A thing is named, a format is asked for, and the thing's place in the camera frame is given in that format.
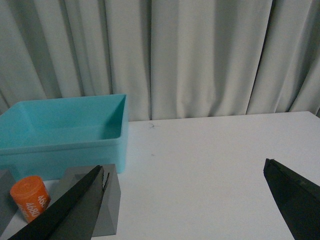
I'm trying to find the gray block with square hole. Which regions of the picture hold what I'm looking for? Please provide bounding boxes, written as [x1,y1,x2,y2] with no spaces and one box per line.
[50,164,121,237]

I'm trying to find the gray block with round hole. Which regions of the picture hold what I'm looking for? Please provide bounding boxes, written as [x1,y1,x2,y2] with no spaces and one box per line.
[0,169,18,235]

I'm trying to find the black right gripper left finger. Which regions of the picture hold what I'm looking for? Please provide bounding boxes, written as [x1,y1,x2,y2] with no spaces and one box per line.
[10,165,104,240]

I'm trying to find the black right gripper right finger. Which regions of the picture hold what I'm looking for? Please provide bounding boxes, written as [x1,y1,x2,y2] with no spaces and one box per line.
[263,158,320,240]

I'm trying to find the gray-green curtain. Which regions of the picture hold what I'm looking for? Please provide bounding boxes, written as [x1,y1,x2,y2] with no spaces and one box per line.
[0,0,320,121]

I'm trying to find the light blue plastic box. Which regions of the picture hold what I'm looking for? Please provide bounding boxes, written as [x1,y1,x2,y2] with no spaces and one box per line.
[0,94,129,180]

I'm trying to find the orange cylinder part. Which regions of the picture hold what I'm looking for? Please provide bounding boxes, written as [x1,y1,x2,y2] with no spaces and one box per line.
[9,175,51,223]

